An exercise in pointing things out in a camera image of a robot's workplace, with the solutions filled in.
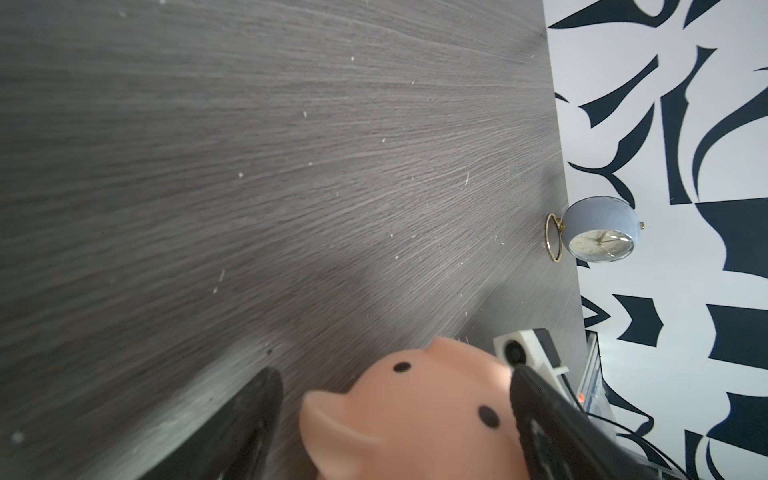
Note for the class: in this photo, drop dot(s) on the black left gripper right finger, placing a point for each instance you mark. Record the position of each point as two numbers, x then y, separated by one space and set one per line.
558 441

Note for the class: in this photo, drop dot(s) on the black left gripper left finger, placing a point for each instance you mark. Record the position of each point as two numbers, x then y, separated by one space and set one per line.
234 443

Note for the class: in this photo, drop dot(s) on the pink piggy bank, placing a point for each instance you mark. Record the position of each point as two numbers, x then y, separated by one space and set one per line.
442 412

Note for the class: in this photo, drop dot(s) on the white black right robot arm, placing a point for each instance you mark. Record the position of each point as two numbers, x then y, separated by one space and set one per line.
533 348

